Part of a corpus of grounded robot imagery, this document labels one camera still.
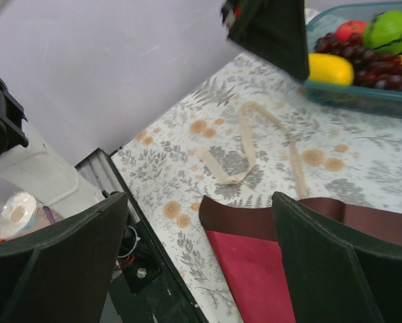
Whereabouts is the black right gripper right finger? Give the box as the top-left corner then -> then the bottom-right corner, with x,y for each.
272,192 -> 402,322

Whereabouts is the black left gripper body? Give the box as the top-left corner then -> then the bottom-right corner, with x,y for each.
220,0 -> 309,80

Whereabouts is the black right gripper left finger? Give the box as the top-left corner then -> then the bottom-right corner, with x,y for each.
0,192 -> 128,322

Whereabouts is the dark red wrapping paper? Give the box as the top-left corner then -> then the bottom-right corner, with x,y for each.
199,197 -> 402,322

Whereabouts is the cream printed ribbon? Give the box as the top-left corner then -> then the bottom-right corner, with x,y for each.
196,102 -> 309,199

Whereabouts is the yellow mango toy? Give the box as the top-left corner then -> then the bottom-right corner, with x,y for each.
308,53 -> 354,86

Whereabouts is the red apple toy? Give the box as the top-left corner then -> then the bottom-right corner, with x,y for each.
335,20 -> 368,42

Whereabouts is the white toilet paper roll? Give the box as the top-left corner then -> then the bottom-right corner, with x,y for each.
0,192 -> 50,240

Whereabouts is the dark red grape bunch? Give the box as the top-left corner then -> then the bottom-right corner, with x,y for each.
313,33 -> 402,92

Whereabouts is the green watermelon toy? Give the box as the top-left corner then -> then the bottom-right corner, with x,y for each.
362,10 -> 402,55

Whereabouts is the teal plastic fruit basket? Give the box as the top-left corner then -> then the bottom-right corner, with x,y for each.
303,1 -> 402,118

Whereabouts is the aluminium frame rail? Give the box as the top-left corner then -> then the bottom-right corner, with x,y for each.
75,149 -> 122,194

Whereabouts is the black table front rail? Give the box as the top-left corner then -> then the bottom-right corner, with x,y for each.
102,153 -> 208,322

